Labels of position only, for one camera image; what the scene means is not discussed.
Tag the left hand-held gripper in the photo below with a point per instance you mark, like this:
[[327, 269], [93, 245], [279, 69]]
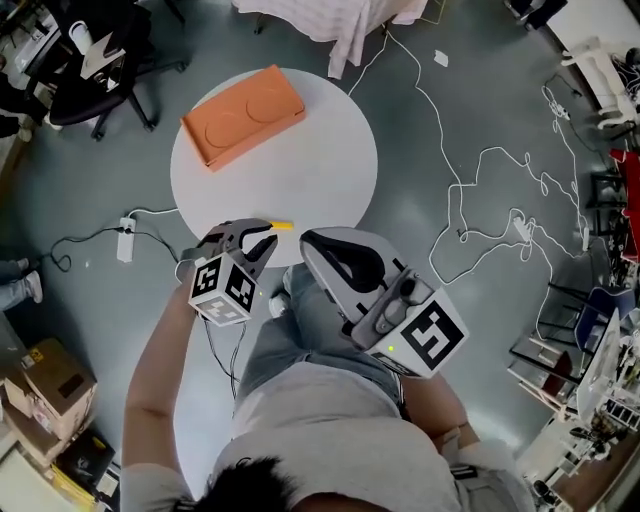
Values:
[[220, 292]]

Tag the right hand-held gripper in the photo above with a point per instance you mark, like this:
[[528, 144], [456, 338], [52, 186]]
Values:
[[425, 330]]

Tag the yellow utility knife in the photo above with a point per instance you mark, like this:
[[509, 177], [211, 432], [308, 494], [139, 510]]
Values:
[[282, 225]]

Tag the person's right forearm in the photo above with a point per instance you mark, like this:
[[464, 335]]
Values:
[[450, 405]]

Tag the person's left forearm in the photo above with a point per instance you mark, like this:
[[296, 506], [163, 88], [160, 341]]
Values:
[[160, 350]]

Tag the person's white shoe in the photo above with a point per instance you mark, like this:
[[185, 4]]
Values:
[[278, 303]]

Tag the person's blue jeans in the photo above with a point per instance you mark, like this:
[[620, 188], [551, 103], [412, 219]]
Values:
[[305, 340]]

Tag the orange shallow tray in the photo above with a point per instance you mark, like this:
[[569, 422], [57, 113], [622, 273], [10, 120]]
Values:
[[243, 117]]

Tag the white power strip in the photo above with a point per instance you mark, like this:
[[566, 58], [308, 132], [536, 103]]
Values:
[[522, 231], [126, 241]]

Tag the person's grey shirt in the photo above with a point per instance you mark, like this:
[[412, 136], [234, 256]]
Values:
[[340, 440]]

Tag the black office chair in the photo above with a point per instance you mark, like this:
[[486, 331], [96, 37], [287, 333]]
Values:
[[105, 95]]

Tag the white metal rack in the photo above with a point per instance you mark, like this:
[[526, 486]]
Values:
[[542, 372]]

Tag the small white paper scrap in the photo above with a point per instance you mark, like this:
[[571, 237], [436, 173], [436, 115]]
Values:
[[442, 57]]

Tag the pink striped cloth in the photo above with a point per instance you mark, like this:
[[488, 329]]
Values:
[[350, 22]]

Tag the brown cardboard box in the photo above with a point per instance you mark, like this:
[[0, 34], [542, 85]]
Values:
[[55, 387]]

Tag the blue chair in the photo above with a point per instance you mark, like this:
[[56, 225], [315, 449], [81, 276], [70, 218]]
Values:
[[600, 312]]

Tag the white cup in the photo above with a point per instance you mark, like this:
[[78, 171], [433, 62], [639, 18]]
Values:
[[80, 36]]

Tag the black flat box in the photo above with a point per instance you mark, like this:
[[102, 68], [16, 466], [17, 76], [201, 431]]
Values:
[[85, 462]]

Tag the red plastic crate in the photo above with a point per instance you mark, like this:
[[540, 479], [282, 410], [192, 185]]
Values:
[[627, 170]]

